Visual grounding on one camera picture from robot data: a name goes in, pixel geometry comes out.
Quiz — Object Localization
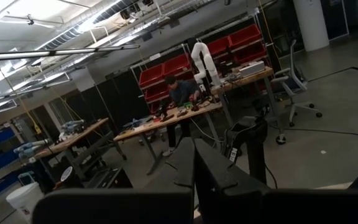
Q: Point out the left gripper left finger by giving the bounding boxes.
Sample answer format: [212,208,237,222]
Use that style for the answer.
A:
[143,136,196,196]

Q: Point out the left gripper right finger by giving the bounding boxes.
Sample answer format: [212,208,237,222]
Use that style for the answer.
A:
[194,138,272,222]

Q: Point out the long wooden workbench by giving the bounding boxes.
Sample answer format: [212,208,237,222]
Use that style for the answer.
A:
[33,117,127,181]
[209,66,287,146]
[112,101,223,175]

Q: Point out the black equipment case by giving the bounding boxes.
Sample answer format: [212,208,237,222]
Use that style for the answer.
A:
[84,167,134,189]

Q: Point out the person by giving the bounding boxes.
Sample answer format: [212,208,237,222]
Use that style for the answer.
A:
[162,75,201,158]

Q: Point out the black room divider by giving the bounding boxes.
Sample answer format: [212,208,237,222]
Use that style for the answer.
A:
[63,70,150,131]

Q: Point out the metal rack red bins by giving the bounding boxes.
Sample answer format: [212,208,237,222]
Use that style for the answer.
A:
[196,14,270,68]
[130,43,196,114]

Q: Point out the white rectangular box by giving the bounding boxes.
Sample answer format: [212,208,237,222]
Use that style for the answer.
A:
[237,60,266,78]

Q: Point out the white office chair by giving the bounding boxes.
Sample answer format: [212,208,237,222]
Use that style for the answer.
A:
[271,39,323,128]

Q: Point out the white plastic bucket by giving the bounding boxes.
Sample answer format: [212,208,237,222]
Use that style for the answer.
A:
[6,182,45,224]

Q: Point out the long ceiling light fixture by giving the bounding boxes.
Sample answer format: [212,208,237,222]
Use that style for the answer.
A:
[0,44,141,62]

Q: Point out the white round column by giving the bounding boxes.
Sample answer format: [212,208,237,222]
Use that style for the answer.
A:
[292,0,331,53]

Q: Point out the thin hanging cable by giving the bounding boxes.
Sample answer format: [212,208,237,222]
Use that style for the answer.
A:
[0,39,42,135]

